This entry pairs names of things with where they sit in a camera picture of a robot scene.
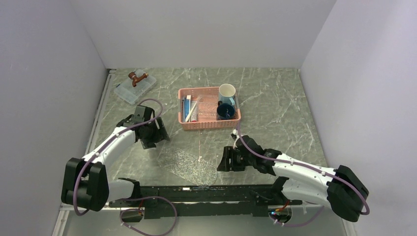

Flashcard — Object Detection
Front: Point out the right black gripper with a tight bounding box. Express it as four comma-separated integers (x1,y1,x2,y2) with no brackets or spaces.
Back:
217,146,255,171

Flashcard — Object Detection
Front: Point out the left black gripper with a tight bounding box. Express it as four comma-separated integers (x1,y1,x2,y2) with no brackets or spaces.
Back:
140,117,170,149

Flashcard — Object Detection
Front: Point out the clear textured oval tray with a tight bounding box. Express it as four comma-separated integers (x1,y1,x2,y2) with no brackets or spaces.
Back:
158,148,217,187

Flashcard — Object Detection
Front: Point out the pink plastic basket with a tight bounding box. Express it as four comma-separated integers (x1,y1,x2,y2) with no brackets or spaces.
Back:
178,87,241,130

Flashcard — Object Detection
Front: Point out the white and blue mug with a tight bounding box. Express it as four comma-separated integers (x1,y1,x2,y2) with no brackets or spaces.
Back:
218,84,236,106

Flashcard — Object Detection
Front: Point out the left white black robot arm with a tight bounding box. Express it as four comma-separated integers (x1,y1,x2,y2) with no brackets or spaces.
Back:
61,105,169,211

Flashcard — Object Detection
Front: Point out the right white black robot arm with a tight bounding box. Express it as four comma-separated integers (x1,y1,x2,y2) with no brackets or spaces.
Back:
217,135,370,222

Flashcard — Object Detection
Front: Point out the white toothbrush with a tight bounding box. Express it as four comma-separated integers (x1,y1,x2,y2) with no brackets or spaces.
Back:
185,101,198,122

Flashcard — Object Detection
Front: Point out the white red toothpaste tube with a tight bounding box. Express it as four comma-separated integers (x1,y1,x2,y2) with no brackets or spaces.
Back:
188,101,198,122

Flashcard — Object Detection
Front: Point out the blue toothpaste tube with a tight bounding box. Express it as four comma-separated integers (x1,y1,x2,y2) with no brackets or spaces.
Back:
182,95,191,122

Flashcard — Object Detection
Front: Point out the dark blue mug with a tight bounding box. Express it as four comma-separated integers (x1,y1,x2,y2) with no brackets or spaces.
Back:
216,101,236,120

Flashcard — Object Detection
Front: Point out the clear plastic organizer box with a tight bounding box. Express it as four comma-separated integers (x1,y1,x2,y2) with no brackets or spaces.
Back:
114,69,156,105

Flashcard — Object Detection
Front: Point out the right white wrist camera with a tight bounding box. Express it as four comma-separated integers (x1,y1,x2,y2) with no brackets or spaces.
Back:
231,129,240,149

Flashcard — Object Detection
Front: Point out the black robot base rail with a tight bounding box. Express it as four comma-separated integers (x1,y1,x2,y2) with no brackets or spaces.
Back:
109,184,307,219

